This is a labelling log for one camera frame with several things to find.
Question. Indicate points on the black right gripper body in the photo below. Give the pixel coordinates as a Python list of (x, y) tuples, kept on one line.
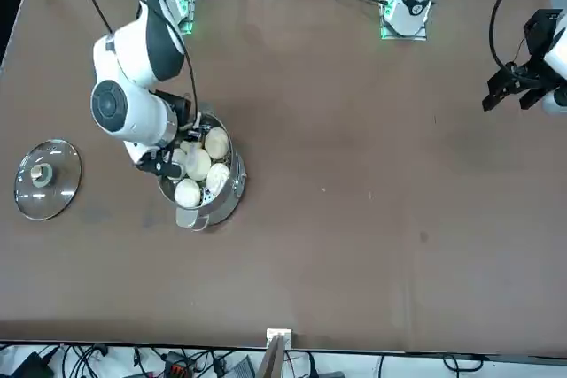
[(179, 108)]

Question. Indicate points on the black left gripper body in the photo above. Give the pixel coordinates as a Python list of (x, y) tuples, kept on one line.
[(540, 33)]

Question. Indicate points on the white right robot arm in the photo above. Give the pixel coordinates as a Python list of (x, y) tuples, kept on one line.
[(133, 64)]

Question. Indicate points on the steel steamer basket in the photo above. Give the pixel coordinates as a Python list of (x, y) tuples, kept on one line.
[(206, 195)]

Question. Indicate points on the grey cooking pot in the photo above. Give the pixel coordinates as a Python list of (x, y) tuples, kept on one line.
[(223, 214)]

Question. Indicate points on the glass pot lid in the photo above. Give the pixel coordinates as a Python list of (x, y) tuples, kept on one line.
[(26, 201)]

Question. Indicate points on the red and black connector box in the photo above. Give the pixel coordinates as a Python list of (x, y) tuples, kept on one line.
[(177, 369)]

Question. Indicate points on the large black power brick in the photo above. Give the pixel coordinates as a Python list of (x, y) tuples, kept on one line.
[(31, 362)]

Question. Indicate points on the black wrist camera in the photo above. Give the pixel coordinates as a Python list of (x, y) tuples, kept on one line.
[(159, 169)]

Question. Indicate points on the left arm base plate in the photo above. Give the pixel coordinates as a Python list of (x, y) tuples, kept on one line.
[(403, 37)]

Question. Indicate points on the white post bracket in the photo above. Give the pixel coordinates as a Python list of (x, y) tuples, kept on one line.
[(279, 334)]

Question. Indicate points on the aluminium profile post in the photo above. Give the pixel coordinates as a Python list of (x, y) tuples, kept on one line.
[(272, 360)]

